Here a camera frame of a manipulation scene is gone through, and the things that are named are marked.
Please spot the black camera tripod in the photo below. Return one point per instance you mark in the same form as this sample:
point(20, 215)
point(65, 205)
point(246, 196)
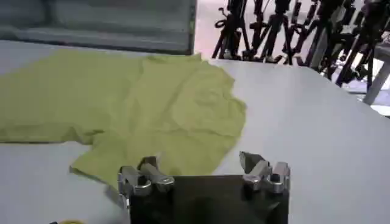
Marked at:
point(323, 18)
point(370, 18)
point(234, 24)
point(275, 27)

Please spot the yellow-green shirt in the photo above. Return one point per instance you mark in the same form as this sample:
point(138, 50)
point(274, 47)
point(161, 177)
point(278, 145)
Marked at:
point(152, 115)

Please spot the white empty shelf unit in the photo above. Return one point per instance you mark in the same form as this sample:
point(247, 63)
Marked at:
point(106, 27)

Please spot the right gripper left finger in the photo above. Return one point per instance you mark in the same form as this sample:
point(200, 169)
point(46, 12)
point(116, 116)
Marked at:
point(143, 179)

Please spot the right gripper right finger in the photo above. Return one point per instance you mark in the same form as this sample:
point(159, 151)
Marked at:
point(262, 176)

